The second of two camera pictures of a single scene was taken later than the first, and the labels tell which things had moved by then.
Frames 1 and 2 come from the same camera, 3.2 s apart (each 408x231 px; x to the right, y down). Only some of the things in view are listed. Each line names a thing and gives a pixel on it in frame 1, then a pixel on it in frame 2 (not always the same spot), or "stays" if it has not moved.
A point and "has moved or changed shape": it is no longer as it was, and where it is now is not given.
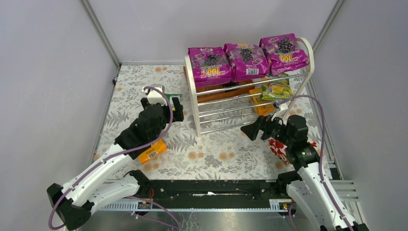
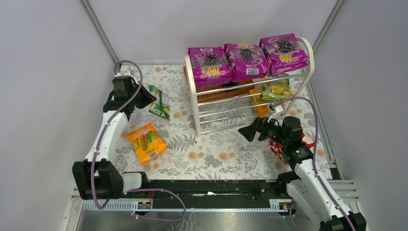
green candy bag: (169, 96) has moved or changed shape
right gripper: (264, 128) stays
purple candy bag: (284, 53) stays
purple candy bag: (210, 66) stays
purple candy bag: (246, 61) stays
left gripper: (160, 107) → (140, 96)
